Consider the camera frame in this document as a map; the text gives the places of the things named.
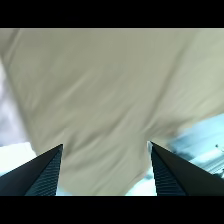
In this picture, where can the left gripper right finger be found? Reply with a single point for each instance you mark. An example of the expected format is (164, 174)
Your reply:
(173, 176)

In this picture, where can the beige shirt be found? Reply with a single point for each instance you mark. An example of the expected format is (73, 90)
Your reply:
(110, 93)

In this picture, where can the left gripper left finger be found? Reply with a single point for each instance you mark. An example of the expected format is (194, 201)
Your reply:
(36, 176)

